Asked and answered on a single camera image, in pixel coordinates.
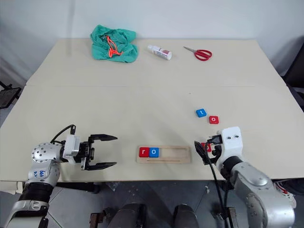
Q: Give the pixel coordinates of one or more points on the wooden letter tray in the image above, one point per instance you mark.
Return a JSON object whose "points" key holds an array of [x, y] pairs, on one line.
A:
{"points": [[173, 155]]}

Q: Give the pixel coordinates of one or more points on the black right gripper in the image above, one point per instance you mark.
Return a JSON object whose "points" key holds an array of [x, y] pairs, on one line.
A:
{"points": [[215, 139]]}

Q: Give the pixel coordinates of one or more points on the white spray bottle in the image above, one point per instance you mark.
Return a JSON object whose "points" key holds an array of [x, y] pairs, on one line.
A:
{"points": [[159, 52]]}

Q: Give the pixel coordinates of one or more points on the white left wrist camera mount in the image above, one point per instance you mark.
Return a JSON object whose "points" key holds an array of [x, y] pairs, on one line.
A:
{"points": [[71, 145]]}

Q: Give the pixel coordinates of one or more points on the red letter r block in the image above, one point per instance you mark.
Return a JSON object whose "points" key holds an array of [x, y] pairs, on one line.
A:
{"points": [[144, 152]]}

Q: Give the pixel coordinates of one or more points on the blue letter t block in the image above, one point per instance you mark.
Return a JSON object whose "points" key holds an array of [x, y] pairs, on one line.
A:
{"points": [[201, 113]]}

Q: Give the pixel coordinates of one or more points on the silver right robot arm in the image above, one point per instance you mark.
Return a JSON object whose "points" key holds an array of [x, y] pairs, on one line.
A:
{"points": [[256, 185]]}

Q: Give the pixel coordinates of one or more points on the black table frame bar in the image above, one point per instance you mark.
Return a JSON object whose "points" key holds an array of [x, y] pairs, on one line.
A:
{"points": [[80, 186]]}

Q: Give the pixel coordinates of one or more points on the blue letter o block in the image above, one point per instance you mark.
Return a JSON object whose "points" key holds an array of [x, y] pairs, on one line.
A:
{"points": [[154, 152]]}

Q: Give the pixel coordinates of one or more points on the black metal stand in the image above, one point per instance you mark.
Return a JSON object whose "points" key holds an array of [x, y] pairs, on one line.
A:
{"points": [[8, 95]]}

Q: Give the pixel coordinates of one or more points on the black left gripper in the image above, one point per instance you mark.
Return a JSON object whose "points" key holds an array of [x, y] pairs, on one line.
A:
{"points": [[86, 152]]}

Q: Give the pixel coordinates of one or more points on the dark rounded shape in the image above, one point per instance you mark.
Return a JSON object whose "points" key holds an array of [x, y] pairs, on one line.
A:
{"points": [[185, 217], [130, 216]]}

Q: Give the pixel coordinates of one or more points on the red letter o block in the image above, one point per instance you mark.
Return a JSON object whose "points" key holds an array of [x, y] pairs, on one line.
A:
{"points": [[214, 119]]}

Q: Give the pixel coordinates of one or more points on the rusty metal bracket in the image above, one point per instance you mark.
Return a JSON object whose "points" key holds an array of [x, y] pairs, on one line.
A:
{"points": [[99, 217], [225, 216]]}

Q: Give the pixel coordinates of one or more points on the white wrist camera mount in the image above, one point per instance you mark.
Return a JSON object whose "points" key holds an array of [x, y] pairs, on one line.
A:
{"points": [[231, 142], [71, 145]]}

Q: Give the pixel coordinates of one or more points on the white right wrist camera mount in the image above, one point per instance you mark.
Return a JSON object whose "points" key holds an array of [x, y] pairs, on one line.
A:
{"points": [[231, 142]]}

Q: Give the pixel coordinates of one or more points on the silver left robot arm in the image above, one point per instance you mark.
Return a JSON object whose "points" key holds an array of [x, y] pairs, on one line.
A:
{"points": [[42, 154]]}

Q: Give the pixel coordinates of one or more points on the green crumpled cloth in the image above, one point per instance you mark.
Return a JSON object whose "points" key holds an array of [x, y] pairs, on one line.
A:
{"points": [[118, 40]]}

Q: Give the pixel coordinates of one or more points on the red letter b block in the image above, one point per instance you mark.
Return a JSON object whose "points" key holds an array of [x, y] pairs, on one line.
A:
{"points": [[207, 146]]}

